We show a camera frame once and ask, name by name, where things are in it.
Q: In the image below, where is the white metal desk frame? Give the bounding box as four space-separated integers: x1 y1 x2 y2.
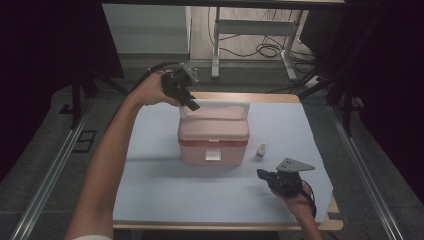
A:
211 6 306 82

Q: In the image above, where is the person's left hand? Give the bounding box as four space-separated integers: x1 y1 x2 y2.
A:
133 69 183 108

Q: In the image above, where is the black metal stand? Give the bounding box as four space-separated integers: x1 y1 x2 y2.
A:
69 66 128 130
293 66 355 138

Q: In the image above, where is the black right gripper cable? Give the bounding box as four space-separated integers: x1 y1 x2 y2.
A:
299 179 318 218

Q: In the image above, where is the tangle of black floor cables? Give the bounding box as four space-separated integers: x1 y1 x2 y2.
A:
208 8 318 65

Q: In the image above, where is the pink plastic lidded box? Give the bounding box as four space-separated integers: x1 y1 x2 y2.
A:
177 99 251 168

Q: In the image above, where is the small white dropper bottle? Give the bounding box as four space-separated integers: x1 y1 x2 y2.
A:
255 142 267 161

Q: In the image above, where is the white power strip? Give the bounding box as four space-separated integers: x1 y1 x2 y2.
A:
304 75 324 89

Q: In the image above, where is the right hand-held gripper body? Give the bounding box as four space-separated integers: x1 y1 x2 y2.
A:
271 157 316 198

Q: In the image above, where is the white cabinet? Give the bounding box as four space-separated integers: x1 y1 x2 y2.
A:
101 3 192 55

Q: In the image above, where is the person's right hand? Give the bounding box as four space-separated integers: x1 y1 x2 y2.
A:
271 183 316 219

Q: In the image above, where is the aluminium floor rail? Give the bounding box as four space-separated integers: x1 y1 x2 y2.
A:
328 103 405 240
9 99 96 240

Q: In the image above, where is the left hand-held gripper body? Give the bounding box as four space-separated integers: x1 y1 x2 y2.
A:
160 62 200 101

